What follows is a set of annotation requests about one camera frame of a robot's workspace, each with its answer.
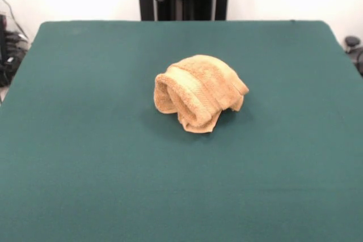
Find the tan terry towel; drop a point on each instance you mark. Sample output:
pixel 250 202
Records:
pixel 198 83

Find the black equipment pile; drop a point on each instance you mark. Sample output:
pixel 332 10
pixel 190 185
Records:
pixel 11 60

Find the dark green table cloth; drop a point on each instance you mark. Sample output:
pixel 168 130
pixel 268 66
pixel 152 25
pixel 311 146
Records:
pixel 113 154

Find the office chair base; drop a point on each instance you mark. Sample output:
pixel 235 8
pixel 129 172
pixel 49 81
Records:
pixel 353 42

